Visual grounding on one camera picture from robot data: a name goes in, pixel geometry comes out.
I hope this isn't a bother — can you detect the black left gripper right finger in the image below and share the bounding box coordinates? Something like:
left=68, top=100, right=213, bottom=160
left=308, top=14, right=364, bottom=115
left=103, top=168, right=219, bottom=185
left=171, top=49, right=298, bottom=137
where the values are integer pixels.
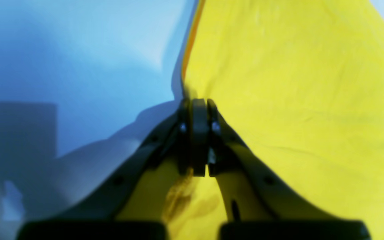
left=207, top=99, right=371, bottom=240

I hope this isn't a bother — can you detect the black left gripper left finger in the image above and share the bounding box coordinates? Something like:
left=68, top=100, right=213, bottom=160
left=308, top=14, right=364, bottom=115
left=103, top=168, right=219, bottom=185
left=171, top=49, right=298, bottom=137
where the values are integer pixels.
left=17, top=99, right=209, bottom=240

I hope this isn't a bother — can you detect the yellow t-shirt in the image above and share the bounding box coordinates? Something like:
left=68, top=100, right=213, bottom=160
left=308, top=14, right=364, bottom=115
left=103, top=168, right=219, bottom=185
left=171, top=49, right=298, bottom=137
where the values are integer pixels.
left=115, top=0, right=384, bottom=240

